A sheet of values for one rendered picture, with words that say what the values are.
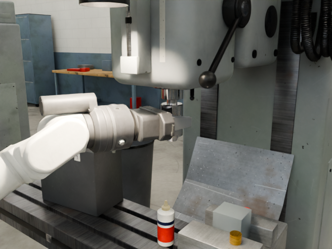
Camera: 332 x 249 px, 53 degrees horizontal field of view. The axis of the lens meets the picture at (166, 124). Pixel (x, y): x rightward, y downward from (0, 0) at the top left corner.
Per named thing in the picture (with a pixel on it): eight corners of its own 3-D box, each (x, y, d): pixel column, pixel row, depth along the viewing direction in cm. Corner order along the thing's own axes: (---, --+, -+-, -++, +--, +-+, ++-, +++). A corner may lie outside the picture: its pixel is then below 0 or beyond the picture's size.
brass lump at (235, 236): (238, 247, 59) (238, 238, 59) (227, 243, 61) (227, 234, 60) (243, 241, 61) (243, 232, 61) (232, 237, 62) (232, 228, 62)
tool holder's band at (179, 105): (156, 108, 70) (156, 103, 70) (171, 105, 74) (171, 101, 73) (173, 111, 67) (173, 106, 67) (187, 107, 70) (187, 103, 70)
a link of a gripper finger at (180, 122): (189, 128, 71) (164, 131, 68) (189, 113, 70) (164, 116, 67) (193, 130, 70) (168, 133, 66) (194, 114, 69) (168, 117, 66)
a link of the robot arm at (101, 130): (116, 154, 60) (51, 165, 54) (96, 146, 69) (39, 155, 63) (111, 91, 59) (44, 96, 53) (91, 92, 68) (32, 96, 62)
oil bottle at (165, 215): (167, 249, 77) (167, 206, 75) (153, 243, 79) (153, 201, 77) (177, 241, 80) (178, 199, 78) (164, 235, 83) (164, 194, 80)
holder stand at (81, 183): (97, 217, 91) (93, 147, 86) (41, 199, 102) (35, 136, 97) (123, 200, 101) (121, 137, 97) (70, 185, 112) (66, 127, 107)
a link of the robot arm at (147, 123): (175, 104, 63) (117, 110, 57) (175, 153, 65) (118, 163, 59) (145, 96, 74) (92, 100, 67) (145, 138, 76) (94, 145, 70)
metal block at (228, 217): (239, 248, 64) (241, 220, 62) (211, 238, 67) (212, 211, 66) (250, 235, 68) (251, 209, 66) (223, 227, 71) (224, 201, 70)
